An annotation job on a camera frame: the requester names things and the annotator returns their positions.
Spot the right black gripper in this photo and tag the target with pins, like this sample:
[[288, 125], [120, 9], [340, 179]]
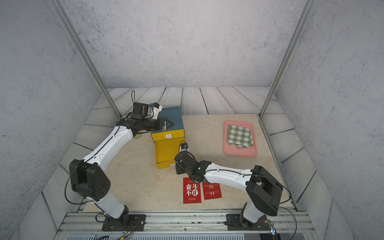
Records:
[[178, 168]]

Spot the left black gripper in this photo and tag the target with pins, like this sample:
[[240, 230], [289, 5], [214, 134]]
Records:
[[164, 123]]

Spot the yellow top drawer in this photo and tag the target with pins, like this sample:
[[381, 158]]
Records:
[[167, 135]]

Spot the yellow drawer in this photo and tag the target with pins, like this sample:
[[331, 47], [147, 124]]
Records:
[[167, 135], [165, 152]]

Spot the red postcard white characters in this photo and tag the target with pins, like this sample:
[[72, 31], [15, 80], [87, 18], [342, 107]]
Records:
[[191, 192]]

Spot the red postcards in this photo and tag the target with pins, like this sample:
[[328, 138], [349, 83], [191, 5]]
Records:
[[211, 191]]

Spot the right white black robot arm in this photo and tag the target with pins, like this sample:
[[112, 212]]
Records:
[[264, 190]]

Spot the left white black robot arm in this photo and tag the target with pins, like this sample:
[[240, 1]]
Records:
[[87, 176]]

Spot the teal drawer cabinet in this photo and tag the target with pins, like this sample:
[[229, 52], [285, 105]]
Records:
[[175, 115]]

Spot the green translucent plastic cup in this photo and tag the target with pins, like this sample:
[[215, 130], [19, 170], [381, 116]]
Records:
[[138, 136]]

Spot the pink plastic tray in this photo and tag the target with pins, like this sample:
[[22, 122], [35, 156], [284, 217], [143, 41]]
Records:
[[232, 150]]

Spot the green checkered cloth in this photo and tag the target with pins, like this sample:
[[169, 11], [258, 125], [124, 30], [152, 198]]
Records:
[[239, 137]]

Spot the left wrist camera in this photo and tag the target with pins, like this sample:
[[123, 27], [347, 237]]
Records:
[[155, 108]]

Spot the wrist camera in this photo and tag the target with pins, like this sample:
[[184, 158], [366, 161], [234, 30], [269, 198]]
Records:
[[155, 108], [183, 147]]

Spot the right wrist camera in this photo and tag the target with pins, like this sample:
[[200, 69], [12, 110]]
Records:
[[183, 147]]

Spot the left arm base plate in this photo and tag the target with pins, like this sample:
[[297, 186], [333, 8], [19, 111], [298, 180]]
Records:
[[130, 223]]

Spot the aluminium front rail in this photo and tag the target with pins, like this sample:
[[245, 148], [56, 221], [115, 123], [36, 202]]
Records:
[[204, 224]]

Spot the left aluminium frame post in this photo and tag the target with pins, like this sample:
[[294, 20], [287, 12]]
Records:
[[74, 37]]

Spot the aluminium frame post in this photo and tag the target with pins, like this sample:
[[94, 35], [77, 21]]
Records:
[[308, 7], [74, 37]]

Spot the right aluminium frame post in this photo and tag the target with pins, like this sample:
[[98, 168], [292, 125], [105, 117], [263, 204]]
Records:
[[308, 7]]

